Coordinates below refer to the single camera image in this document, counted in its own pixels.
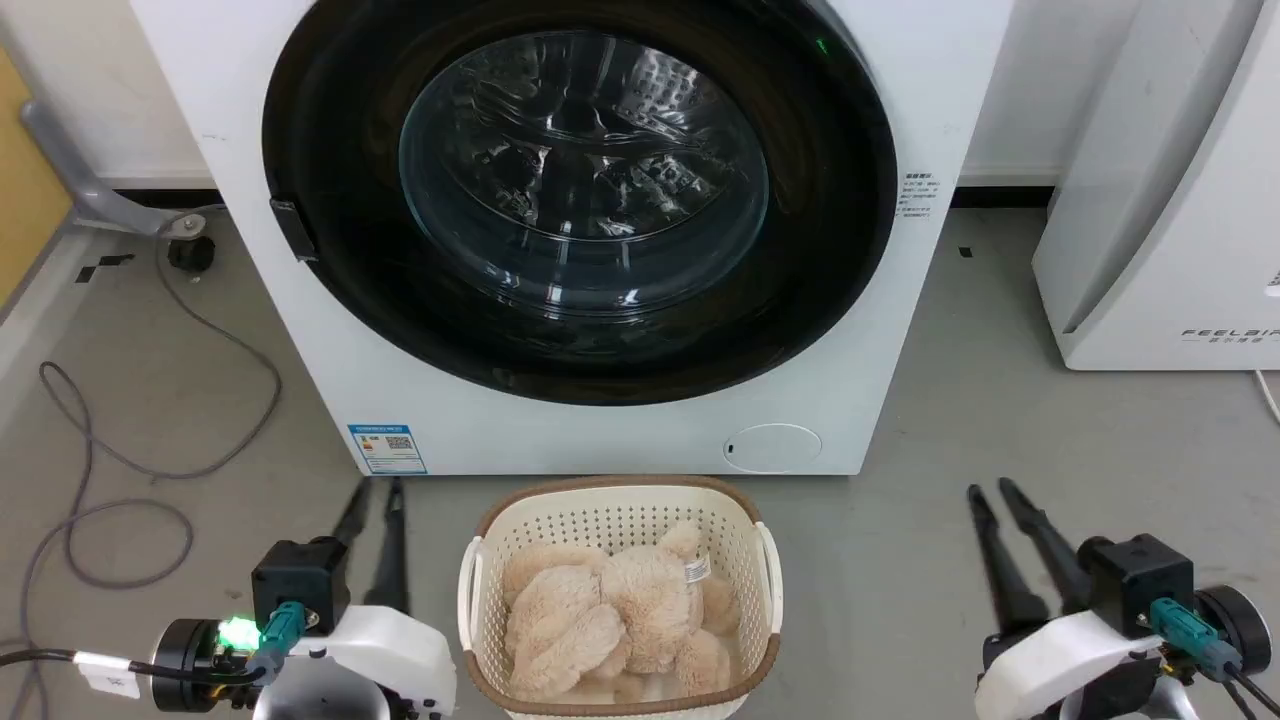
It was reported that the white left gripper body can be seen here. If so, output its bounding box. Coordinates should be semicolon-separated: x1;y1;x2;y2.
252;603;459;720

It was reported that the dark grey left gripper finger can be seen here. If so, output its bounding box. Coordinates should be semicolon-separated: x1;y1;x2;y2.
366;476;410;614
331;478;373;549

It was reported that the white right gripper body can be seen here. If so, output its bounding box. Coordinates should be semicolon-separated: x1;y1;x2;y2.
974;608;1171;720

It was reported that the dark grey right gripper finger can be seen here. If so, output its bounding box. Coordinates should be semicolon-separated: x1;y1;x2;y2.
966;484;1051;641
997;477;1095;615

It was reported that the black round washing machine door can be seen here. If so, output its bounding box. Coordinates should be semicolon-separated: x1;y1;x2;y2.
262;0;899;407

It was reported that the white front-load washing machine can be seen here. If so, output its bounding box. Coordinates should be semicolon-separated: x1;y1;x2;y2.
130;0;1016;477

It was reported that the blue energy label sticker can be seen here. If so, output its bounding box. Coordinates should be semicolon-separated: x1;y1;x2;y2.
348;424;428;475

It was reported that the cream perforated laundry basket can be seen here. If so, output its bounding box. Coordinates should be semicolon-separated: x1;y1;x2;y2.
458;475;783;720

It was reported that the beige plush teddy bear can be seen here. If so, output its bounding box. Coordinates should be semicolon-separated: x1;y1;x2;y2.
500;522;743;703

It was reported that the round white filter cover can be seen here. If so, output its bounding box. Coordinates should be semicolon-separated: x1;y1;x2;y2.
724;423;823;474

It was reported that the black round floor foot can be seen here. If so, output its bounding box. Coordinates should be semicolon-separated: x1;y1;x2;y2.
167;235;216;273

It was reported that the white air purifier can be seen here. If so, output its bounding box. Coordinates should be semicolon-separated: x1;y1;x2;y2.
1032;0;1280;372

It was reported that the small white text sticker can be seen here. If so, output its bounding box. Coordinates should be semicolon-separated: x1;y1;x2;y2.
900;172;942;222

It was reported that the grey caster wheel leg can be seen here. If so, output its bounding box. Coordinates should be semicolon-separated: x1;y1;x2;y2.
20;98;227;239

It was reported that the yellow wooden panel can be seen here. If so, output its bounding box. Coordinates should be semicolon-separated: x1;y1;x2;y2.
0;50;74;311

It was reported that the black cable with green plug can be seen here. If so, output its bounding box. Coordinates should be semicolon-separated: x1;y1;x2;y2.
1148;597;1280;720
0;600;307;691

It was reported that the black door handle latch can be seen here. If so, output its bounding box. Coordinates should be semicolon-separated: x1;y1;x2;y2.
270;198;319;263

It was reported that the thin grey floor cable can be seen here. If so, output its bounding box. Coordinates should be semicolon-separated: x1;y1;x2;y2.
0;205;284;720

